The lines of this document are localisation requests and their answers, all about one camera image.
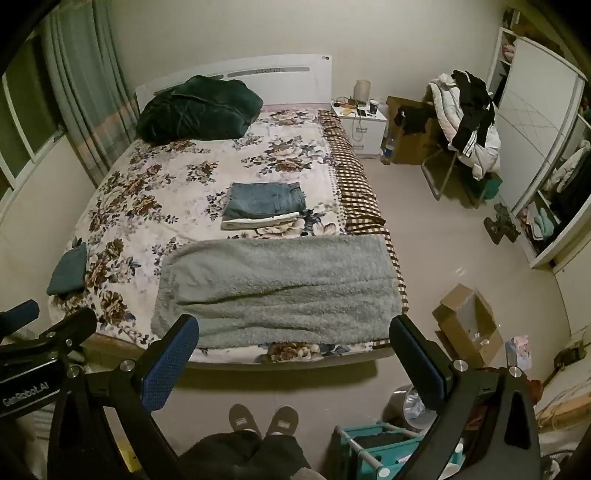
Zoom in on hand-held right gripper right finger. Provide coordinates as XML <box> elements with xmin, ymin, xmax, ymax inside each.
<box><xmin>389</xmin><ymin>315</ymin><xmax>544</xmax><ymax>480</ymax></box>

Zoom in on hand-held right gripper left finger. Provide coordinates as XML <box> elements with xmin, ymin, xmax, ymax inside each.
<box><xmin>47</xmin><ymin>315</ymin><xmax>200</xmax><ymax>480</ymax></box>

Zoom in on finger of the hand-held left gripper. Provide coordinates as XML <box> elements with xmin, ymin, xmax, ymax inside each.
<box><xmin>0</xmin><ymin>299</ymin><xmax>40</xmax><ymax>329</ymax></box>
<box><xmin>0</xmin><ymin>306</ymin><xmax>99</xmax><ymax>366</ymax></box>

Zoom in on grey fleece pants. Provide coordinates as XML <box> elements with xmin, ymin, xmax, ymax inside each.
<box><xmin>151</xmin><ymin>234</ymin><xmax>402</xmax><ymax>349</ymax></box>

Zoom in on folded white pants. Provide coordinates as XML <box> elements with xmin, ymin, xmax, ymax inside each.
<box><xmin>221</xmin><ymin>210</ymin><xmax>308</xmax><ymax>232</ymax></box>

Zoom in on folded teal cloth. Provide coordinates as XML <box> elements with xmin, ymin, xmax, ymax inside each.
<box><xmin>46</xmin><ymin>242</ymin><xmax>89</xmax><ymax>296</ymax></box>

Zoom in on open cardboard box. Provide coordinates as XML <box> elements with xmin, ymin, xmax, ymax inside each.
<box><xmin>433</xmin><ymin>283</ymin><xmax>504</xmax><ymax>368</ymax></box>

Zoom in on teal laundry rack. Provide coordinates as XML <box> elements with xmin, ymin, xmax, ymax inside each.
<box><xmin>335</xmin><ymin>421</ymin><xmax>463</xmax><ymax>480</ymax></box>

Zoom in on grey slipper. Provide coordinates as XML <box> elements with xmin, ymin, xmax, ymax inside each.
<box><xmin>266</xmin><ymin>405</ymin><xmax>300</xmax><ymax>437</ymax></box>
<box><xmin>228</xmin><ymin>404</ymin><xmax>263</xmax><ymax>439</ymax></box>

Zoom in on person's dark trouser legs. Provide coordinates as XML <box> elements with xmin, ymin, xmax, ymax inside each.
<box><xmin>178</xmin><ymin>429</ymin><xmax>313</xmax><ymax>480</ymax></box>

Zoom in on dark patterned shoes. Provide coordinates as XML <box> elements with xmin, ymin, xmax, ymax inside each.
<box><xmin>483</xmin><ymin>203</ymin><xmax>520</xmax><ymax>243</ymax></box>

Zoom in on floral blanket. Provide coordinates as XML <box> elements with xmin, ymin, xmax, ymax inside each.
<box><xmin>48</xmin><ymin>104</ymin><xmax>393</xmax><ymax>365</ymax></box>

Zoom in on window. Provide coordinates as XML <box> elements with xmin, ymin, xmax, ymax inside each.
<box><xmin>0</xmin><ymin>32</ymin><xmax>65</xmax><ymax>195</ymax></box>

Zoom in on metal folding chair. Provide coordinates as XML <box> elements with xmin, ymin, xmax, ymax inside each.
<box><xmin>421</xmin><ymin>85</ymin><xmax>503</xmax><ymax>200</ymax></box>

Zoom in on teal folded clothes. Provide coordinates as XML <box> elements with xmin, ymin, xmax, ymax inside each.
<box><xmin>529</xmin><ymin>207</ymin><xmax>560</xmax><ymax>241</ymax></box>

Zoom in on folded blue jeans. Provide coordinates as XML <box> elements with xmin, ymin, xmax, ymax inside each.
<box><xmin>223</xmin><ymin>182</ymin><xmax>308</xmax><ymax>220</ymax></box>

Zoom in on brown plaid bed sheet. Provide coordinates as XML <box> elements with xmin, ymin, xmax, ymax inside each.
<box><xmin>318</xmin><ymin>110</ymin><xmax>410</xmax><ymax>348</ymax></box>

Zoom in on large brown cardboard box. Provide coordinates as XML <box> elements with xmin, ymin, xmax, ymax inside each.
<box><xmin>385</xmin><ymin>96</ymin><xmax>445</xmax><ymax>165</ymax></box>

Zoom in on white nightstand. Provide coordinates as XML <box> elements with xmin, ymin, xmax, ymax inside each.
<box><xmin>330</xmin><ymin>99</ymin><xmax>387</xmax><ymax>158</ymax></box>

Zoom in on pale green curtain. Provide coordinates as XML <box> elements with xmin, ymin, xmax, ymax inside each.
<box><xmin>39</xmin><ymin>0</ymin><xmax>140</xmax><ymax>176</ymax></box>

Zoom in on black cloth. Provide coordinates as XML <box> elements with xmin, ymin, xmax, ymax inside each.
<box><xmin>394</xmin><ymin>105</ymin><xmax>433</xmax><ymax>137</ymax></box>

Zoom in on dark green quilt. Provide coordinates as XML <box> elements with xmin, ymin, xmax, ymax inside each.
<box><xmin>136</xmin><ymin>75</ymin><xmax>264</xmax><ymax>143</ymax></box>

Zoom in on white puffer jacket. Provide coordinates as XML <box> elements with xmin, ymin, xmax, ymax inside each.
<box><xmin>427</xmin><ymin>74</ymin><xmax>502</xmax><ymax>180</ymax></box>

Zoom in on black striped garment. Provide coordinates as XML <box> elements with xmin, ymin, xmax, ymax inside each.
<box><xmin>450</xmin><ymin>69</ymin><xmax>498</xmax><ymax>156</ymax></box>

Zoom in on white wardrobe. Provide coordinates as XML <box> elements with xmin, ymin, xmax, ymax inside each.
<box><xmin>487</xmin><ymin>25</ymin><xmax>591</xmax><ymax>271</ymax></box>

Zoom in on white bed headboard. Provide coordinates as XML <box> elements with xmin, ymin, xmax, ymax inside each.
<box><xmin>135</xmin><ymin>54</ymin><xmax>332</xmax><ymax>112</ymax></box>

